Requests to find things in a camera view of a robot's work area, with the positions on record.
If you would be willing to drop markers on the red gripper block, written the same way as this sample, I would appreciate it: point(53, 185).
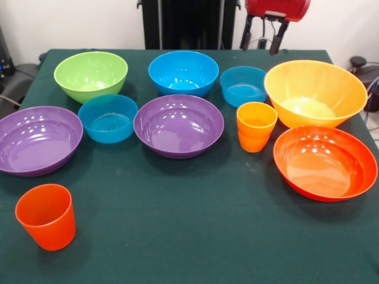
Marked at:
point(278, 7)

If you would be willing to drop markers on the red cup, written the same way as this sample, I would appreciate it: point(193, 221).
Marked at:
point(47, 225)

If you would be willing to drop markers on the red shallow bowl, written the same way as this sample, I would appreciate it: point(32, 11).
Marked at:
point(322, 165)

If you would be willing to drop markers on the dark green tablecloth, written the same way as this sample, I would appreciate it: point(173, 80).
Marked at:
point(177, 207)

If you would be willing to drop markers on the small translucent blue bowl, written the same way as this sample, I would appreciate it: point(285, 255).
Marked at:
point(242, 88)
point(106, 124)

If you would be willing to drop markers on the green bowl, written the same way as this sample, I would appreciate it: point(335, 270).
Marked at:
point(89, 74)

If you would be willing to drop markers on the large orange bowl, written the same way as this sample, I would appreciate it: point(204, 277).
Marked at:
point(314, 88)

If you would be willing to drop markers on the orange cup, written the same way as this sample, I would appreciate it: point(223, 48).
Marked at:
point(256, 133)

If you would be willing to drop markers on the purple bowl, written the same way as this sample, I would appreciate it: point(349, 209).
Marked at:
point(177, 127)
point(35, 142)

